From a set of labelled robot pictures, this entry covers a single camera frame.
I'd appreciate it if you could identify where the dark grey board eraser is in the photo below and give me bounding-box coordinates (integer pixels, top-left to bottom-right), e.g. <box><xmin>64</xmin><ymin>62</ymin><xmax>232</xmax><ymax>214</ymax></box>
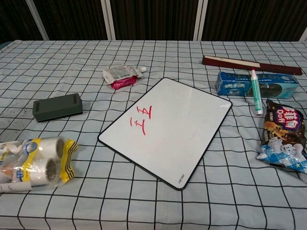
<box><xmin>33</xmin><ymin>93</ymin><xmax>83</xmax><ymax>123</ymax></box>

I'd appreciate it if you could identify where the white dry-erase board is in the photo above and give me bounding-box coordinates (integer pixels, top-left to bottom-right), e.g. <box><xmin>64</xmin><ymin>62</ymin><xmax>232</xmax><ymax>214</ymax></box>
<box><xmin>97</xmin><ymin>77</ymin><xmax>233</xmax><ymax>192</ymax></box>

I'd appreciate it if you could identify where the green and white marker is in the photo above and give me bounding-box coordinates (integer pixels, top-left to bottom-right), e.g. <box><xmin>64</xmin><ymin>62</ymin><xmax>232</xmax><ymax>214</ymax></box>
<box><xmin>250</xmin><ymin>67</ymin><xmax>263</xmax><ymax>116</ymax></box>

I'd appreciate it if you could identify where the pink spout pouch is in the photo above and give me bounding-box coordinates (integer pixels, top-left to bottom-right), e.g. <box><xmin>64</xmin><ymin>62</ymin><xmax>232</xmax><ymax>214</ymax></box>
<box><xmin>102</xmin><ymin>66</ymin><xmax>147</xmax><ymax>91</ymax></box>

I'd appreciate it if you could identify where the blue cookie box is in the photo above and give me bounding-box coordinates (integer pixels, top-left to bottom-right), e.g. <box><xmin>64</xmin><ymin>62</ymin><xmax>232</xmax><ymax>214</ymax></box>
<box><xmin>214</xmin><ymin>71</ymin><xmax>300</xmax><ymax>100</ymax></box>

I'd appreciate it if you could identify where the dark red folded fan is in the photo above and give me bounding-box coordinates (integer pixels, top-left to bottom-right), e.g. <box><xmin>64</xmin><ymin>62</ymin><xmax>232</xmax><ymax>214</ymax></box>
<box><xmin>201</xmin><ymin>55</ymin><xmax>303</xmax><ymax>76</ymax></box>

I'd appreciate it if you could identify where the checkered light blue tablecloth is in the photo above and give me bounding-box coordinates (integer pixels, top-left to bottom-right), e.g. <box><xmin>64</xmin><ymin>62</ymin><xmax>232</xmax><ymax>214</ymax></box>
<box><xmin>0</xmin><ymin>39</ymin><xmax>307</xmax><ymax>230</ymax></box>

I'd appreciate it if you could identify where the brown and blue snack bag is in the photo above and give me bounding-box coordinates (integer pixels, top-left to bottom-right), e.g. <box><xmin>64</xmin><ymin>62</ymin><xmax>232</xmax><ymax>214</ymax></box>
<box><xmin>255</xmin><ymin>98</ymin><xmax>307</xmax><ymax>174</ymax></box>

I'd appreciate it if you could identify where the white partition post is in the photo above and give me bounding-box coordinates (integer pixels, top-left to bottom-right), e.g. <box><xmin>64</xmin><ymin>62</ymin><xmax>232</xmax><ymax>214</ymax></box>
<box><xmin>25</xmin><ymin>0</ymin><xmax>50</xmax><ymax>41</ymax></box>
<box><xmin>100</xmin><ymin>0</ymin><xmax>116</xmax><ymax>41</ymax></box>
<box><xmin>192</xmin><ymin>0</ymin><xmax>209</xmax><ymax>41</ymax></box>
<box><xmin>299</xmin><ymin>23</ymin><xmax>307</xmax><ymax>42</ymax></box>

